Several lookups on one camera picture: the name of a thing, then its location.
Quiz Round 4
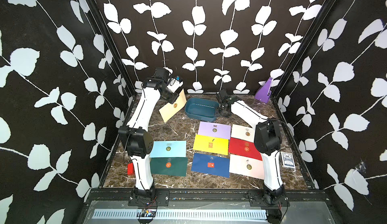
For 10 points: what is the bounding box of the white envelope brown seal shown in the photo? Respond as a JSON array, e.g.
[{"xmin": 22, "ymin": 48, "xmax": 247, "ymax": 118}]
[{"xmin": 231, "ymin": 124, "xmax": 255, "ymax": 142}]

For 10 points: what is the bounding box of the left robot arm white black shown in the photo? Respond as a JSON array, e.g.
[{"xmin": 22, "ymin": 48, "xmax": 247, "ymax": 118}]
[{"xmin": 119, "ymin": 68, "xmax": 180, "ymax": 198}]

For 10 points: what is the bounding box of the light blue sealed envelope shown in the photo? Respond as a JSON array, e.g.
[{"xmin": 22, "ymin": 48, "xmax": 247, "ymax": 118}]
[{"xmin": 150, "ymin": 141, "xmax": 186, "ymax": 158}]

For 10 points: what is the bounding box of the teal plastic storage box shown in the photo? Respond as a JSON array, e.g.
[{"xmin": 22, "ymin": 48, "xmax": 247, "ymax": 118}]
[{"xmin": 184, "ymin": 98, "xmax": 219, "ymax": 122}]

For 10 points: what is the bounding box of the dark green sealed envelope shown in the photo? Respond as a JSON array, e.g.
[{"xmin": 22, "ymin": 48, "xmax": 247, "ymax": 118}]
[{"xmin": 150, "ymin": 157, "xmax": 188, "ymax": 177}]

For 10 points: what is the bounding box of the cream yellow envelope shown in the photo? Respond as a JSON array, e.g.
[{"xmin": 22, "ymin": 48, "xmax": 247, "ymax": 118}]
[{"xmin": 159, "ymin": 90, "xmax": 186, "ymax": 123}]

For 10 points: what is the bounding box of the purple plastic stand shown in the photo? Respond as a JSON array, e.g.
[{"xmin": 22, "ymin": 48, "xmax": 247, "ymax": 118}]
[{"xmin": 255, "ymin": 77, "xmax": 273, "ymax": 104}]

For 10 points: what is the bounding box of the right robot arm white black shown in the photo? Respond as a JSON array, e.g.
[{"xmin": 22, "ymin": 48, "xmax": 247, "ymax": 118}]
[{"xmin": 215, "ymin": 90, "xmax": 284, "ymax": 201}]

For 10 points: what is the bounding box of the playing card deck box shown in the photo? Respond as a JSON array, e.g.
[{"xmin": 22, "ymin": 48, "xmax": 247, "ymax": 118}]
[{"xmin": 281, "ymin": 152, "xmax": 296, "ymax": 169}]

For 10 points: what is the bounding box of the small electronics board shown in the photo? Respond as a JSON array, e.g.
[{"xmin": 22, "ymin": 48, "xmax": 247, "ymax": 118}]
[{"xmin": 137, "ymin": 209, "xmax": 157, "ymax": 220}]

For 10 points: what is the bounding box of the dark blue sealed envelope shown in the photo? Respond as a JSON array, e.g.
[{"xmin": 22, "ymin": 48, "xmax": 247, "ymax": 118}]
[{"xmin": 191, "ymin": 153, "xmax": 230, "ymax": 178}]

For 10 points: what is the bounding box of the red sealed envelope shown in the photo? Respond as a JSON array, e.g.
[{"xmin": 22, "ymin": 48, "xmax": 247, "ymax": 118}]
[{"xmin": 228, "ymin": 138, "xmax": 263, "ymax": 160}]

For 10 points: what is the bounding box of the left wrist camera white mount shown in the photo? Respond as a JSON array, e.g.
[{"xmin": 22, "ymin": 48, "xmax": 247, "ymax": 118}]
[{"xmin": 167, "ymin": 76, "xmax": 183, "ymax": 93}]

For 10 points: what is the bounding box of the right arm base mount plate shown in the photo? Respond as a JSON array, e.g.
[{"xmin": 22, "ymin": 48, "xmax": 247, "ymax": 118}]
[{"xmin": 244, "ymin": 190, "xmax": 290, "ymax": 209}]

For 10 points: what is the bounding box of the lavender envelope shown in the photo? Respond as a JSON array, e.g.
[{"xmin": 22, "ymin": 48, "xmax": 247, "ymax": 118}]
[{"xmin": 198, "ymin": 122, "xmax": 231, "ymax": 140}]

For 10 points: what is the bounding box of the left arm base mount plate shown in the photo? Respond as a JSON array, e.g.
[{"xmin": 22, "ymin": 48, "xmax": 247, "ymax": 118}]
[{"xmin": 128, "ymin": 189, "xmax": 170, "ymax": 207}]

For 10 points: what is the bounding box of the pale pink sealed envelope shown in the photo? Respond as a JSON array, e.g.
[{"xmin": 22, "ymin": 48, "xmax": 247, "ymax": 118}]
[{"xmin": 229, "ymin": 154, "xmax": 264, "ymax": 180}]

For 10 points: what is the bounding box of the small red box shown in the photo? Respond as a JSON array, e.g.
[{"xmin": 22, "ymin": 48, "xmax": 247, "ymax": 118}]
[{"xmin": 127, "ymin": 163, "xmax": 135, "ymax": 176}]

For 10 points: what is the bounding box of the white perforated rail strip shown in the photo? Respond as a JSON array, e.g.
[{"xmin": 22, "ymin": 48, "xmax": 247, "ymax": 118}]
[{"xmin": 91, "ymin": 209, "xmax": 267, "ymax": 222}]

